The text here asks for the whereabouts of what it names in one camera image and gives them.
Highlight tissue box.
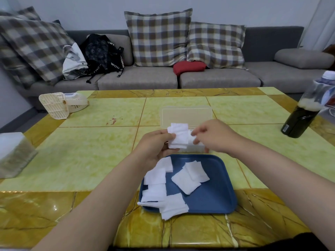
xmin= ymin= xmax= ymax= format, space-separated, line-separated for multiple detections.
xmin=0 ymin=132 xmax=39 ymax=180

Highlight cream desk fan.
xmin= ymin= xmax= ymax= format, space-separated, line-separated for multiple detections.
xmin=38 ymin=92 xmax=90 ymax=120

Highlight grey fabric sofa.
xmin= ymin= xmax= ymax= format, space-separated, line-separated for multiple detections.
xmin=16 ymin=26 xmax=335 ymax=103

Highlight white curtain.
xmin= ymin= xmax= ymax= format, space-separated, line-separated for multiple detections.
xmin=298 ymin=0 xmax=335 ymax=52

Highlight bottle of dark liquid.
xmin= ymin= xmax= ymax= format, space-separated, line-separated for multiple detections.
xmin=281 ymin=70 xmax=335 ymax=139

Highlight white tote bag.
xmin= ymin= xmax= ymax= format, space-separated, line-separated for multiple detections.
xmin=62 ymin=42 xmax=89 ymax=81

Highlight blue plastic tray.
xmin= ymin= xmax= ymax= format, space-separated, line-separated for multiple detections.
xmin=138 ymin=154 xmax=238 ymax=215

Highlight pile of white cotton pads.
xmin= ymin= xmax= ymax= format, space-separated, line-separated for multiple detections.
xmin=137 ymin=156 xmax=210 ymax=221

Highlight person's left hand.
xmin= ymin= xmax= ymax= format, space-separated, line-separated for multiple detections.
xmin=133 ymin=129 xmax=181 ymax=171

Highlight person's right hand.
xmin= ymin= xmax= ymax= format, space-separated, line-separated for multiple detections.
xmin=191 ymin=119 xmax=240 ymax=154

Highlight red cushion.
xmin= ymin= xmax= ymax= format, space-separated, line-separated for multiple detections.
xmin=173 ymin=60 xmax=207 ymax=77

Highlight person's left forearm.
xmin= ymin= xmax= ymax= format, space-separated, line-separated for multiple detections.
xmin=31 ymin=152 xmax=148 ymax=251

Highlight large plaid pillow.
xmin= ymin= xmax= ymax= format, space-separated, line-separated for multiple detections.
xmin=124 ymin=8 xmax=193 ymax=67
xmin=0 ymin=16 xmax=76 ymax=86
xmin=186 ymin=21 xmax=247 ymax=70
xmin=0 ymin=35 xmax=41 ymax=90

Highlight clear plastic box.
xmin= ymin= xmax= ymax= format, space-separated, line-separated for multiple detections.
xmin=161 ymin=105 xmax=213 ymax=154

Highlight person's black clothing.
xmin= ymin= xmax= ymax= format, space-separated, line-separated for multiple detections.
xmin=258 ymin=232 xmax=331 ymax=251

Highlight person's right forearm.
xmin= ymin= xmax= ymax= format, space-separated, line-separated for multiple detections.
xmin=230 ymin=138 xmax=335 ymax=245

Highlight grey sofa cushion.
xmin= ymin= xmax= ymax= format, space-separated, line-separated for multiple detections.
xmin=274 ymin=48 xmax=335 ymax=70

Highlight black backpack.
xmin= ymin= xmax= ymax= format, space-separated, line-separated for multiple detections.
xmin=79 ymin=33 xmax=125 ymax=84

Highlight small plaid pillow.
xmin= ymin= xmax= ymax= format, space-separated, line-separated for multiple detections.
xmin=0 ymin=6 xmax=41 ymax=22

